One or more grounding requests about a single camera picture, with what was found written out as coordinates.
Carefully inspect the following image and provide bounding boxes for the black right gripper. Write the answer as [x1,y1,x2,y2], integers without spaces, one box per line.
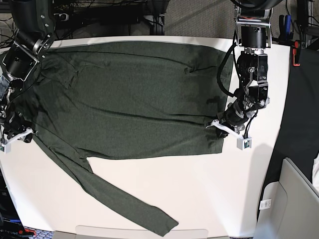
[0,112,33,143]

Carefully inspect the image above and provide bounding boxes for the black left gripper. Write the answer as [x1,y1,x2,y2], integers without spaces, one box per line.
[215,102,258,138]

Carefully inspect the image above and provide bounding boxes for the dark green long-sleeve shirt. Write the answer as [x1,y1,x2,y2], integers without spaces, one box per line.
[4,42,227,236]

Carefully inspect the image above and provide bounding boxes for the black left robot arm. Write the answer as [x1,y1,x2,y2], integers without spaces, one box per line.
[213,0,279,139]

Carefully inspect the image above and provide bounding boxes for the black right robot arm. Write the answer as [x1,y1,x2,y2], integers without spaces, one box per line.
[0,0,55,145]

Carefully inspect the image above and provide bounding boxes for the dark grey mat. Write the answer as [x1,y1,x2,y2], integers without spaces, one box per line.
[264,47,319,194]

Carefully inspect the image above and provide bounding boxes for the black printed box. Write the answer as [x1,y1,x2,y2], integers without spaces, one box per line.
[0,173,23,239]

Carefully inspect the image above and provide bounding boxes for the grey plastic bin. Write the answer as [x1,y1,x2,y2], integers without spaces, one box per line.
[253,158,319,239]

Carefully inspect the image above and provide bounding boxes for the orange black table clamp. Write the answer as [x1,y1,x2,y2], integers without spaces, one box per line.
[271,35,305,67]

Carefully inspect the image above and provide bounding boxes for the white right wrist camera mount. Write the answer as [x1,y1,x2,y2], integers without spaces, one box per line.
[0,127,37,154]

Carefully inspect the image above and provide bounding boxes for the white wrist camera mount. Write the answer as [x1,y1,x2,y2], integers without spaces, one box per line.
[205,119,252,150]
[0,127,37,154]

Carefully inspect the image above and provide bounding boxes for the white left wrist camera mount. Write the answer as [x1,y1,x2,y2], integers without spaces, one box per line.
[205,119,252,150]

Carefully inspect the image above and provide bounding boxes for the blue handled clamp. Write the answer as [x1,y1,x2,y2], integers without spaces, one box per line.
[278,15,293,45]

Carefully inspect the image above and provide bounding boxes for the aluminium frame post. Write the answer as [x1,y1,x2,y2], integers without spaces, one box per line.
[149,0,165,35]

